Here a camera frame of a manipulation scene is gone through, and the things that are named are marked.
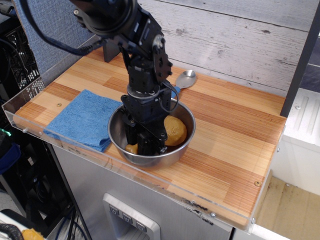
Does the dark grey left post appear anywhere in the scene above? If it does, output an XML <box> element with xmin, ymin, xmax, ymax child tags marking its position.
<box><xmin>102</xmin><ymin>41</ymin><xmax>122</xmax><ymax>63</ymax></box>

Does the white ribbed appliance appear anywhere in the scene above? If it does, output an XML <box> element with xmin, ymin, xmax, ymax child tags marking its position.
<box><xmin>270</xmin><ymin>88</ymin><xmax>320</xmax><ymax>195</ymax></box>

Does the steel pot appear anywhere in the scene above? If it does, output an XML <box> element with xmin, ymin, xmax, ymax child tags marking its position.
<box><xmin>108</xmin><ymin>101</ymin><xmax>196</xmax><ymax>170</ymax></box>

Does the dark grey post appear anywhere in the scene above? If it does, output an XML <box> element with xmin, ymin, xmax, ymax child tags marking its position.
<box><xmin>280</xmin><ymin>1</ymin><xmax>320</xmax><ymax>118</ymax></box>
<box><xmin>102</xmin><ymin>41</ymin><xmax>122</xmax><ymax>63</ymax></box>

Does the folded blue cloth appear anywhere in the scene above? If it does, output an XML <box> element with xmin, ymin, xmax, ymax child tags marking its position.
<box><xmin>43</xmin><ymin>89</ymin><xmax>122</xmax><ymax>152</ymax></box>

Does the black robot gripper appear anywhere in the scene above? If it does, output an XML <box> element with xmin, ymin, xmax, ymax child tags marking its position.
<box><xmin>121</xmin><ymin>87</ymin><xmax>172</xmax><ymax>156</ymax></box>

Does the orange toy chicken leg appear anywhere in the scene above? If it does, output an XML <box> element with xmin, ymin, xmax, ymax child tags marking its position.
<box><xmin>125</xmin><ymin>115</ymin><xmax>188</xmax><ymax>155</ymax></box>

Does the yellow object bottom left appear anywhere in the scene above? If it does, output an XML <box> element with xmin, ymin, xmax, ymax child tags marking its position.
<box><xmin>21</xmin><ymin>228</ymin><xmax>45</xmax><ymax>240</ymax></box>

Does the silver cabinet with dispenser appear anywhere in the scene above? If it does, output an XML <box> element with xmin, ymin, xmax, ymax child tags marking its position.
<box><xmin>51</xmin><ymin>143</ymin><xmax>233</xmax><ymax>240</ymax></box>

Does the spoon with blue handle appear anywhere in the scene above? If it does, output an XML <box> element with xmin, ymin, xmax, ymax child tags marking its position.
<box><xmin>174</xmin><ymin>70</ymin><xmax>196</xmax><ymax>94</ymax></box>

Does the clear acrylic table guard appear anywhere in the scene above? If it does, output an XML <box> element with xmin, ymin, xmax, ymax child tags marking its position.
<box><xmin>1</xmin><ymin>32</ymin><xmax>287</xmax><ymax>235</ymax></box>

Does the dark grey right post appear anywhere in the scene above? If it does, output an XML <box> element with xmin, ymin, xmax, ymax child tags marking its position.
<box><xmin>280</xmin><ymin>1</ymin><xmax>320</xmax><ymax>118</ymax></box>

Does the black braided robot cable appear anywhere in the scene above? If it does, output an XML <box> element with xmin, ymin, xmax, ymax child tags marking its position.
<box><xmin>24</xmin><ymin>0</ymin><xmax>103</xmax><ymax>56</ymax></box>

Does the black plastic crate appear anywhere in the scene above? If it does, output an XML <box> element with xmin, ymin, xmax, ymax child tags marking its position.
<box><xmin>0</xmin><ymin>24</ymin><xmax>45</xmax><ymax>101</ymax></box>

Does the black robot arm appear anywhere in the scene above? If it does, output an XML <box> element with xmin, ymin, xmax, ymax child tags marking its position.
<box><xmin>74</xmin><ymin>0</ymin><xmax>174</xmax><ymax>156</ymax></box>

